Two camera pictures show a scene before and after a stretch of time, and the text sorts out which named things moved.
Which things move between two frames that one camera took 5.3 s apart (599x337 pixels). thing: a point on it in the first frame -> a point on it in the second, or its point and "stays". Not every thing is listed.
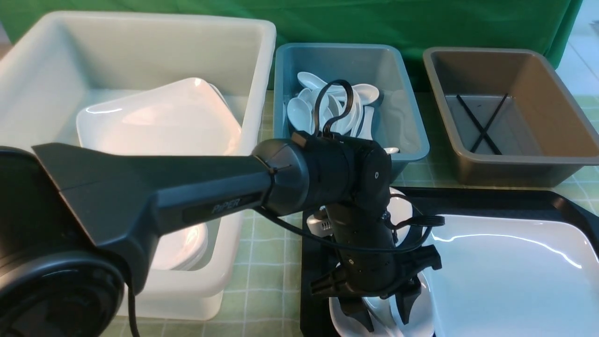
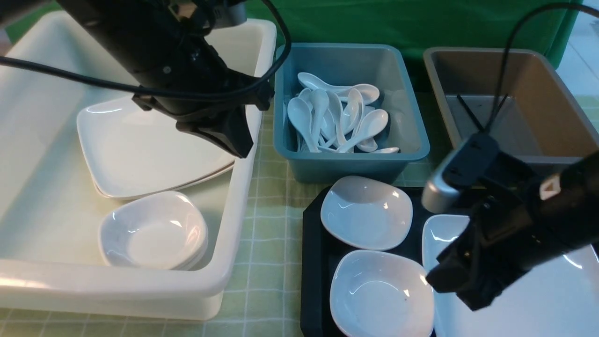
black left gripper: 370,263 -> 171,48
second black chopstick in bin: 476,144 stays
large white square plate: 496,276 stays
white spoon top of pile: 364,93 stays
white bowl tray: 386,315 stays
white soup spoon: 387,321 -> 372,122
